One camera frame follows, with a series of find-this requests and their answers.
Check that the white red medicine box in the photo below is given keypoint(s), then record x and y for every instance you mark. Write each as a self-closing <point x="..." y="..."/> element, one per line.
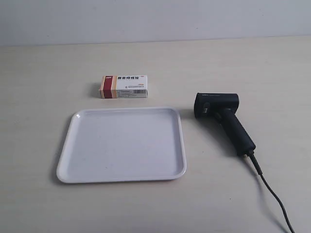
<point x="124" y="86"/>

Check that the black handheld barcode scanner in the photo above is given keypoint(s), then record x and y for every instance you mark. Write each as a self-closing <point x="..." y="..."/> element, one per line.
<point x="222" y="107"/>

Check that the white rectangular plastic tray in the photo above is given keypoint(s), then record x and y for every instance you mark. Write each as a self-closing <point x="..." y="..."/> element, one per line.
<point x="123" y="145"/>

